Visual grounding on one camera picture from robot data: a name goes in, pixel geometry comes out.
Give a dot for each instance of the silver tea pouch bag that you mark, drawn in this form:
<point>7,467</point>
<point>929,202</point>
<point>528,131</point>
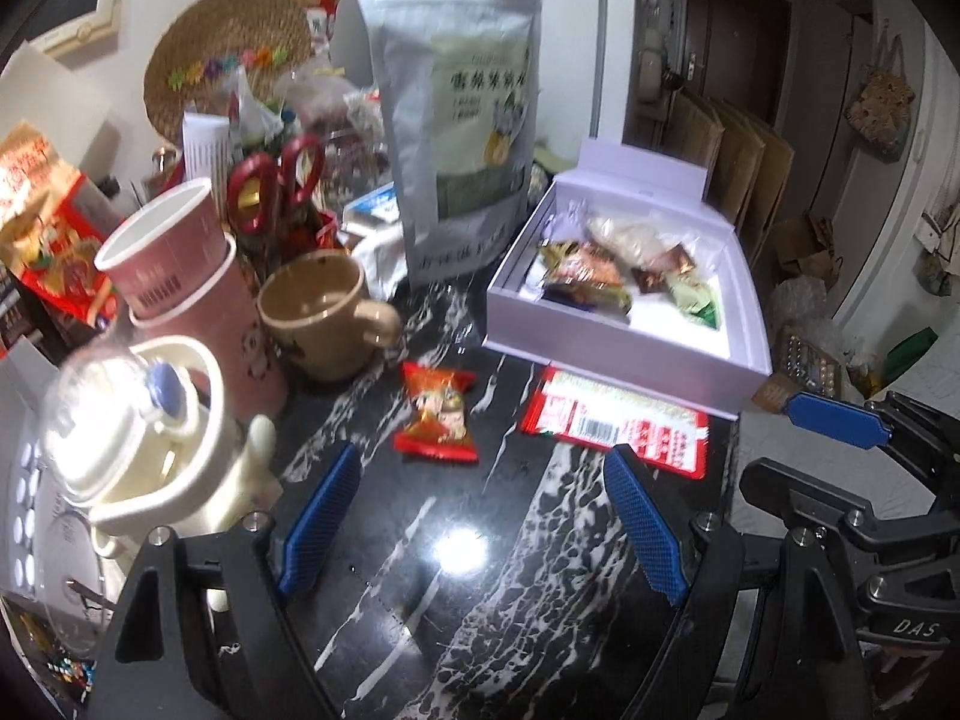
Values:
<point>459,82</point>

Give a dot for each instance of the clear glass measuring cup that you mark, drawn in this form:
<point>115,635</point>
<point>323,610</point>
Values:
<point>77,590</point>

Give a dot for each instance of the cream character tumbler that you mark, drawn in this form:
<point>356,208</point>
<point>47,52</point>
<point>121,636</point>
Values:
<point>140,437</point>

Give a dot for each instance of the brown ceramic mug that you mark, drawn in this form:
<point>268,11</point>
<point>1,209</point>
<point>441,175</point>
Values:
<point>318,310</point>

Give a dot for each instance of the red cartoon snack packet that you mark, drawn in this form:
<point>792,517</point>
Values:
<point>438,430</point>

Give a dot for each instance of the wall intercom panel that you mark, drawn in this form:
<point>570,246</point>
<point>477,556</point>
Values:
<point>62,26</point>

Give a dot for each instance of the long red snack packet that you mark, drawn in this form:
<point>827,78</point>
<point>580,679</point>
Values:
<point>598,416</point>

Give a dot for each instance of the lavender open gift box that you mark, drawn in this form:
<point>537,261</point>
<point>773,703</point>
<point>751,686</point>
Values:
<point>624,274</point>

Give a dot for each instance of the brown orange snack packet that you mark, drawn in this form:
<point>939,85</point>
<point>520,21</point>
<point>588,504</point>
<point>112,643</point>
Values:
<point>582,274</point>

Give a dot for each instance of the purple satin sachet pouch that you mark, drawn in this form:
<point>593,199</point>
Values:
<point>568,225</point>

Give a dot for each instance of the cardboard box on floor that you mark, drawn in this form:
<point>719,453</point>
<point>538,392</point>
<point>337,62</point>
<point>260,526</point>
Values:
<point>808,366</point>

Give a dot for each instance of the cardboard sheets stack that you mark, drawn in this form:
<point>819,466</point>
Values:
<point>748,163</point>

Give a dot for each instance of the hanging patterned tote bag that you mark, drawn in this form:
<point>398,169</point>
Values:
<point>879,113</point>

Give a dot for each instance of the orange red snack bag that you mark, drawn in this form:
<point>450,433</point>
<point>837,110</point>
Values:
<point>54,222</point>

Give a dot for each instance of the clear bag with white cord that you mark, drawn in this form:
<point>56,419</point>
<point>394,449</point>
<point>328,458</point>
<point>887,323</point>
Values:
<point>635,243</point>

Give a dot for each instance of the pink paper cup stack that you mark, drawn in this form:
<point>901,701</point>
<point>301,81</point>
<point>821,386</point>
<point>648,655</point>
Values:
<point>178,271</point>

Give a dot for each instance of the small red candy packet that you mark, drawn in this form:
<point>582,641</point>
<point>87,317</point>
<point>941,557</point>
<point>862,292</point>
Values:
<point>673,262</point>

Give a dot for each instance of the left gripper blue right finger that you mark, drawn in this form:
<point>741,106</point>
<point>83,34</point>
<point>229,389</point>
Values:
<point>658,543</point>

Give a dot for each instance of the red handled scissors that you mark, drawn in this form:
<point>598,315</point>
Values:
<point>267,194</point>

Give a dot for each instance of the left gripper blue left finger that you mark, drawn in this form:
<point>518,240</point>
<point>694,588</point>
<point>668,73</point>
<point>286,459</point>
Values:
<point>309,515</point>

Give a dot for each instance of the woven round straw mat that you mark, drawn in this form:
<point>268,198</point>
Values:
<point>210,39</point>

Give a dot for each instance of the green candy wrapper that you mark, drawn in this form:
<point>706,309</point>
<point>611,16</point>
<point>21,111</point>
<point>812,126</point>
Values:
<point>694,299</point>

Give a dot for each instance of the dark wooden door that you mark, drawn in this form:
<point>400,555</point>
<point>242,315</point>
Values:
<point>737,51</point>

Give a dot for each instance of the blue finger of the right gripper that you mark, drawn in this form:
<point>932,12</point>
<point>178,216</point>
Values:
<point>837,420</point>

